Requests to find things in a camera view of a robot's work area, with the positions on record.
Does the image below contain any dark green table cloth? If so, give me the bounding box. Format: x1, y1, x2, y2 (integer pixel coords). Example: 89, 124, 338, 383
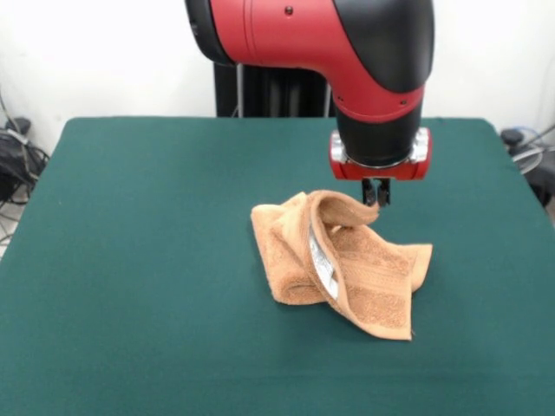
0, 115, 555, 416

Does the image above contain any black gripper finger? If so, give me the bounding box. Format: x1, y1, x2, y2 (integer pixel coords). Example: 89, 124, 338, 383
361, 178, 378, 206
376, 178, 394, 207

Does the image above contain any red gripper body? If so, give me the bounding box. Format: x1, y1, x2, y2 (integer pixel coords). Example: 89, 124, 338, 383
328, 127, 434, 182

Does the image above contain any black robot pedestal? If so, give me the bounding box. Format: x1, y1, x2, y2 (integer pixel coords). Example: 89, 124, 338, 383
213, 60, 337, 119

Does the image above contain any tan terry towel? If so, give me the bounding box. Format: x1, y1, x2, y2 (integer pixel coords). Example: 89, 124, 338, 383
250, 189, 434, 343

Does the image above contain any black cable bundle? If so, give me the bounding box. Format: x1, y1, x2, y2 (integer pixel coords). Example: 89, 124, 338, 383
0, 116, 51, 209

